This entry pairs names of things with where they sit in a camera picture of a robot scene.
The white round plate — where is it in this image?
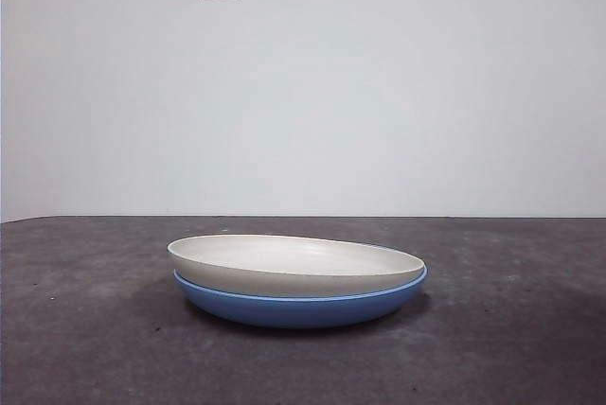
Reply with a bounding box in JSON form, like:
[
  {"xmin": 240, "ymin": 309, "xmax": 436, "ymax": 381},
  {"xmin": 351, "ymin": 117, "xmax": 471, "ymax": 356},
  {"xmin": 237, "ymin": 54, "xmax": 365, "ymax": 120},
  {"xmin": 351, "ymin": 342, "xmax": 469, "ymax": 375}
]
[{"xmin": 166, "ymin": 234, "xmax": 426, "ymax": 299}]

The blue round plate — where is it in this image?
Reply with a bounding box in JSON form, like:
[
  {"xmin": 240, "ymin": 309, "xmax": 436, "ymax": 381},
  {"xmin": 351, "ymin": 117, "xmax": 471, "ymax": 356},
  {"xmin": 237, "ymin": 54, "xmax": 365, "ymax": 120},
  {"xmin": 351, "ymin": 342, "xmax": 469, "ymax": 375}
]
[{"xmin": 172, "ymin": 241, "xmax": 429, "ymax": 329}]

